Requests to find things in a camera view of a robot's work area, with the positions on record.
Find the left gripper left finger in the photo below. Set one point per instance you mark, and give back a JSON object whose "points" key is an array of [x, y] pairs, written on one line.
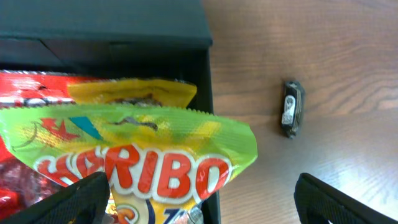
{"points": [[82, 202]]}

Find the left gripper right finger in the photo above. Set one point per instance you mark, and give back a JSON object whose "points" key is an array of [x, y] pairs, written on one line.
{"points": [[319, 203]]}

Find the green gummy candy bag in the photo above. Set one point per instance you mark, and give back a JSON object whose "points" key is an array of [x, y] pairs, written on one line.
{"points": [[160, 162]]}

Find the yellow Hacks candy bag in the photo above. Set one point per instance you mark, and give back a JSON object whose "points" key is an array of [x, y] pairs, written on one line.
{"points": [[134, 91]]}

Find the dark green box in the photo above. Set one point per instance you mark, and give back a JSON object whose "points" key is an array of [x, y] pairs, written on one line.
{"points": [[112, 40]]}

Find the red snack bag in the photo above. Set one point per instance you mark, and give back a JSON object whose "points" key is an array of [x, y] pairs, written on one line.
{"points": [[22, 186]]}

